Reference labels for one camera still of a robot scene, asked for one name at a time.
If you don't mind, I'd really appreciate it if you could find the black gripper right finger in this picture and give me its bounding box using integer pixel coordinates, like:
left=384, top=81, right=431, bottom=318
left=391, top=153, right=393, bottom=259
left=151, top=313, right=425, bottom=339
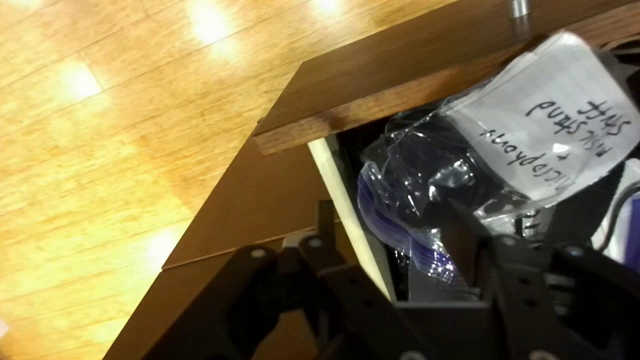
left=445, top=197, right=640, bottom=360

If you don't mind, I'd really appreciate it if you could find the clear plastic bag with label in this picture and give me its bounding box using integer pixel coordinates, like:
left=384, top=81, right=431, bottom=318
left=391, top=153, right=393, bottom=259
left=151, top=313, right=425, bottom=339
left=356, top=27, right=640, bottom=281

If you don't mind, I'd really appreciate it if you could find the wooden drawer with cream sides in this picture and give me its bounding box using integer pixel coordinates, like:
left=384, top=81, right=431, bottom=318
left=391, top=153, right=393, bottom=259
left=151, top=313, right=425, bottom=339
left=251, top=0, right=640, bottom=302

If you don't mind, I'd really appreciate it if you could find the brown wooden shelf cabinet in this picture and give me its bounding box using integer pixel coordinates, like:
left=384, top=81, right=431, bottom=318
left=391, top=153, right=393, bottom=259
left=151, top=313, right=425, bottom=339
left=102, top=132, right=362, bottom=360

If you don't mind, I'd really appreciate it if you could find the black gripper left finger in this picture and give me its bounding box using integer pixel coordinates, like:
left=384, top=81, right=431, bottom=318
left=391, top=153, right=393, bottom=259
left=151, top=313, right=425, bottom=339
left=141, top=197, right=427, bottom=360

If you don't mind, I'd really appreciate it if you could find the white cable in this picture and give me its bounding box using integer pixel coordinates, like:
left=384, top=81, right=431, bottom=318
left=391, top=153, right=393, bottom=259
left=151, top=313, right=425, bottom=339
left=589, top=177, right=640, bottom=267

